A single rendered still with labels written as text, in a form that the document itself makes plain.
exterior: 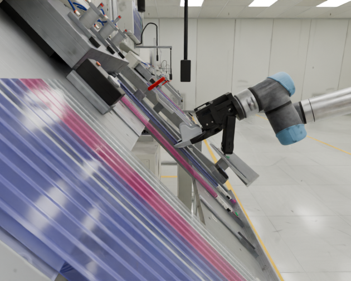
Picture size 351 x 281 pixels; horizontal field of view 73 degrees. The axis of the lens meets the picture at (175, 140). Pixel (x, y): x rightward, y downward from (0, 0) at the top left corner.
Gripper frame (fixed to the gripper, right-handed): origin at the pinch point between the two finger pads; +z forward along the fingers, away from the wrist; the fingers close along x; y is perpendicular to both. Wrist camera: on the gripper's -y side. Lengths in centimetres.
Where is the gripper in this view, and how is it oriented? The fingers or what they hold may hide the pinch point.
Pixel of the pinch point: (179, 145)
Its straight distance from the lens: 70.5
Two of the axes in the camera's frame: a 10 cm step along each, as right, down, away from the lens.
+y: -4.6, -8.6, -2.2
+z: -8.9, 4.5, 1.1
